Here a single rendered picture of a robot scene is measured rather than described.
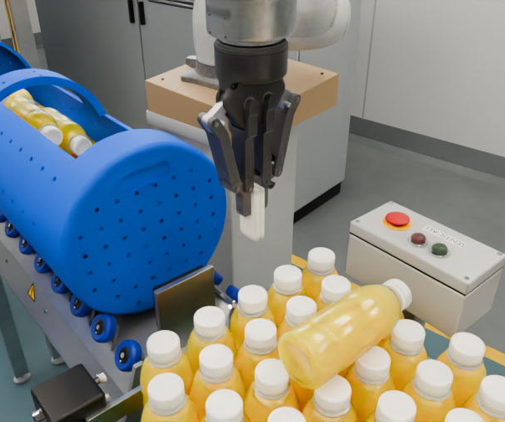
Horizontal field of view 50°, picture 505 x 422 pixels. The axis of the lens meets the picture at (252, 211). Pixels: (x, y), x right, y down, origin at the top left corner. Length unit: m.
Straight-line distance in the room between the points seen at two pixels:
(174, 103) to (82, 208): 0.77
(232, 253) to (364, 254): 0.75
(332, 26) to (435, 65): 2.20
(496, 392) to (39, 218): 0.62
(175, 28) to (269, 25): 2.48
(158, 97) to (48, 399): 0.97
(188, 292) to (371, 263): 0.28
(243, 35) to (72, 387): 0.47
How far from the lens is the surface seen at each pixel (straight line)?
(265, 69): 0.54
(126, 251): 0.82
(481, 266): 0.80
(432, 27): 3.56
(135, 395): 0.75
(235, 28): 0.53
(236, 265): 1.59
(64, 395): 0.74
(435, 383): 0.65
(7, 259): 1.22
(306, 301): 0.71
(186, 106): 1.44
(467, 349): 0.70
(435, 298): 0.80
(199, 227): 0.88
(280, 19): 0.53
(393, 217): 0.84
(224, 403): 0.60
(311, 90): 1.47
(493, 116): 3.54
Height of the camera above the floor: 1.54
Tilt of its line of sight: 31 degrees down
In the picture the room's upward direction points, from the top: straight up
